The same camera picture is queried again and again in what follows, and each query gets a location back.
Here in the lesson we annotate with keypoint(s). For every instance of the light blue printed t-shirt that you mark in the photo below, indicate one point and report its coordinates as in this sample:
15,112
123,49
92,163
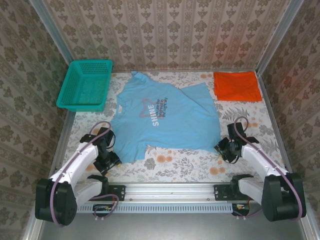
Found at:
175,120

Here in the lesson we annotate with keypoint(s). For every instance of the teal plastic basket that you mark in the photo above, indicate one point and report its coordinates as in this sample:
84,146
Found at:
82,85

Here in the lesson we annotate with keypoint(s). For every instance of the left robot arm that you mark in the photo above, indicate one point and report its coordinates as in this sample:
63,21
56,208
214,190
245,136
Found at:
60,207

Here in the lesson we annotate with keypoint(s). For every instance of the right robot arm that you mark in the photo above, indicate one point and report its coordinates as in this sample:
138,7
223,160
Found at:
277,200

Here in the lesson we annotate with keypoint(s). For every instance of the folded orange t-shirt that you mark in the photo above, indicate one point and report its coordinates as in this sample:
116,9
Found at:
237,86

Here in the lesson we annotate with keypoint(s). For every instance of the grey metal panel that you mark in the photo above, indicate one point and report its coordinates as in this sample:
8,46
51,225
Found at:
175,227

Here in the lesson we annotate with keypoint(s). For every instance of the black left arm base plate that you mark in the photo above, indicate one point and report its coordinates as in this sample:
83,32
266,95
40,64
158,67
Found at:
118,192

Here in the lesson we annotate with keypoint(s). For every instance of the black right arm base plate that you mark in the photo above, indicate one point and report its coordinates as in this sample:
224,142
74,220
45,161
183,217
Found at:
221,192

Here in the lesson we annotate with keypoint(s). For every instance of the aluminium mounting rail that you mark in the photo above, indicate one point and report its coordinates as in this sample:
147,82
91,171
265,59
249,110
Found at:
170,191

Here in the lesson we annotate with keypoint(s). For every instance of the aluminium table back rail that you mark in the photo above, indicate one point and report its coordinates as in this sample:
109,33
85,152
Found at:
175,71

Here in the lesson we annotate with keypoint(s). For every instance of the aluminium frame post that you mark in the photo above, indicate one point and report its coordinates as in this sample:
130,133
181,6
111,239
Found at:
58,40
278,37

